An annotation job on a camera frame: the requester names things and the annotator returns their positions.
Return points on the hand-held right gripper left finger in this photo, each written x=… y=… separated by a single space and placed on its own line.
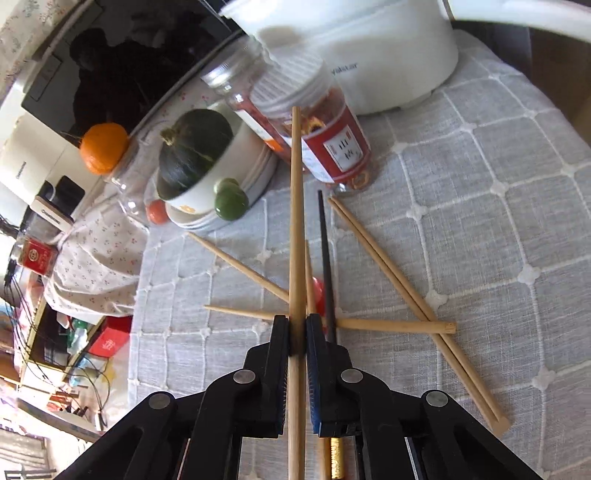
x=281 y=337

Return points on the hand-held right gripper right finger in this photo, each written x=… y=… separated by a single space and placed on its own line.
x=316 y=337

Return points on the red plastic spoon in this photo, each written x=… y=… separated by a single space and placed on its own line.
x=318 y=287

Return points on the wooden chopsticks and utensils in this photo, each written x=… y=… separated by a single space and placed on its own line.
x=325 y=258

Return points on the green round object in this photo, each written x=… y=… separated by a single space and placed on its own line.
x=230 y=203

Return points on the red box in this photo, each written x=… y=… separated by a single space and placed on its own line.
x=110 y=340

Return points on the small orange fruit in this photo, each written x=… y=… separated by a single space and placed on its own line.
x=157 y=212

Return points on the grey quilted tablecloth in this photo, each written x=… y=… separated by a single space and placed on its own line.
x=461 y=230

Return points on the red label spice jar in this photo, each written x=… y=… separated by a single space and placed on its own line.
x=337 y=147

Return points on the white ceramic bowl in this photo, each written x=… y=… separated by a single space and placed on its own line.
x=233 y=152

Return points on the white floral tablecloth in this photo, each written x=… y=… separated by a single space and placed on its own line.
x=92 y=267

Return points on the clear glass jar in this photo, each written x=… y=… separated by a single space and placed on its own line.
x=131 y=194

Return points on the dark green squash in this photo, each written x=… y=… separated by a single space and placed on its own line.
x=194 y=147

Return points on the silver lid spice jar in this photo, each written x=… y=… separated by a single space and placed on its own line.
x=251 y=115

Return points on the red tin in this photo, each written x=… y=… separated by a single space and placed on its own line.
x=38 y=257

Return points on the orange citrus fruit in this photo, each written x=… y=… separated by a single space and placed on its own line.
x=104 y=147

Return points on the white electric cooking pot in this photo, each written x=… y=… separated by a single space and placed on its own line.
x=369 y=60

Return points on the cream air fryer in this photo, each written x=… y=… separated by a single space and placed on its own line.
x=27 y=157

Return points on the black microwave oven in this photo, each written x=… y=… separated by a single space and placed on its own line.
x=115 y=55

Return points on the floral cover cloth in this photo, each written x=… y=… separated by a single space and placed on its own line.
x=23 y=27

